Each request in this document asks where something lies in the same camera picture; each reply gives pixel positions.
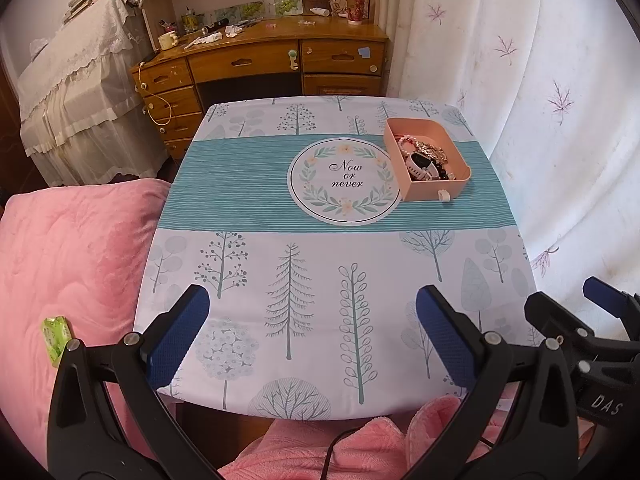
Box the black cable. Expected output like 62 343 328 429
316 426 371 480

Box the pink box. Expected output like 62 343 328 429
384 118 472 203

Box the pink quilt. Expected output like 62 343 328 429
0 179 170 465

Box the tree print tablecloth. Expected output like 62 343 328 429
134 96 540 420

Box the white lace furniture cover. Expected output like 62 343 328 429
17 0 167 186

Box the red patterned cup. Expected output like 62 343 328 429
347 0 367 25

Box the white floral curtain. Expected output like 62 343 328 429
372 0 639 337

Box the gold chain bracelet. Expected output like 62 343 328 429
416 140 452 161

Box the wooden desk with drawers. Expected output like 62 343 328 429
130 16 387 160

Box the green snack packet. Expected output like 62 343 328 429
41 316 74 367

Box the pink smart watch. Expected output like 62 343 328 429
405 152 440 181

